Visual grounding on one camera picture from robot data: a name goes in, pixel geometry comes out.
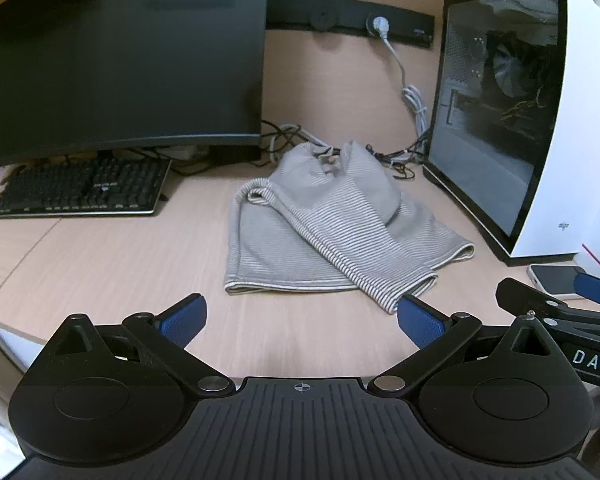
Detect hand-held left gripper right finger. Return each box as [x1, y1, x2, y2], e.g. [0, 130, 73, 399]
[368, 295, 562, 395]

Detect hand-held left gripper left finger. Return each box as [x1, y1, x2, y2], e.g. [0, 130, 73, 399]
[45, 293, 232, 395]

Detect grey striped shorts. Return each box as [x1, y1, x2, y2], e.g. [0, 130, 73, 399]
[224, 140, 476, 315]

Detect white phone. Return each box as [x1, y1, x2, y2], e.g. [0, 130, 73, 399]
[526, 262, 588, 301]

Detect white computer case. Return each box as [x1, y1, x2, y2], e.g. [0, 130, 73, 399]
[422, 0, 600, 267]

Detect black keyboard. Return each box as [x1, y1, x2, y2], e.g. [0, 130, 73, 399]
[0, 156, 173, 219]

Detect black curved monitor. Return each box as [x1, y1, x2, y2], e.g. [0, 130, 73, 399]
[0, 0, 272, 171]

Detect black cable bundle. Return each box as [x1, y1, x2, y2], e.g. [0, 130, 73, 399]
[260, 120, 431, 181]

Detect white plug and cable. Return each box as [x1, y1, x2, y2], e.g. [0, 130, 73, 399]
[370, 16, 431, 161]

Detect black wall socket rail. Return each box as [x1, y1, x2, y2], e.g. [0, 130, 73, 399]
[267, 0, 436, 50]

